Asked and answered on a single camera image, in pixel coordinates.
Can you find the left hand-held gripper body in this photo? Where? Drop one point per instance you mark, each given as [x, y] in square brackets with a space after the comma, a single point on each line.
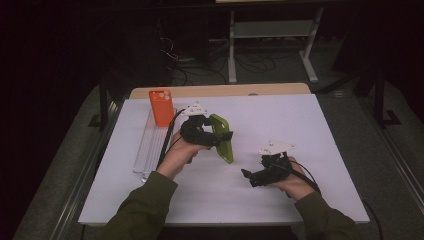
[195, 133]

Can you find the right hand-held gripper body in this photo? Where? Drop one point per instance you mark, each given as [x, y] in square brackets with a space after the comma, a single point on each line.
[273, 173]

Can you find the green cartoon phone case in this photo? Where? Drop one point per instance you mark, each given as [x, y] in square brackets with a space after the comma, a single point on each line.
[225, 150]

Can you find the orange phone case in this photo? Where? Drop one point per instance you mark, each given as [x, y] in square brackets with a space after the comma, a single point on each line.
[161, 108]

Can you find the clear plastic rack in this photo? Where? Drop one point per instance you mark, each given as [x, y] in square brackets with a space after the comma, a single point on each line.
[151, 150]

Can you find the person's right hand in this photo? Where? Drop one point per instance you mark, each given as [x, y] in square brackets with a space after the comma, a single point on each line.
[298, 185]

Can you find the person's left hand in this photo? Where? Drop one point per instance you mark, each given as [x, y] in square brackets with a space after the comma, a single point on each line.
[178, 156]

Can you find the white board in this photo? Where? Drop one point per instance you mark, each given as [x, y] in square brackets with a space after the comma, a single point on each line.
[216, 203]

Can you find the black metal stand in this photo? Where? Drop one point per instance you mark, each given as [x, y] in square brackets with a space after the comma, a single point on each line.
[380, 100]
[103, 100]

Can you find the white metal stand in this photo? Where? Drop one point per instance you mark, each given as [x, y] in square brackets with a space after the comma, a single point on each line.
[273, 29]

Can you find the grey metal rail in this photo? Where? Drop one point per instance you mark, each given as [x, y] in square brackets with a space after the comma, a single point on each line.
[86, 173]
[396, 160]

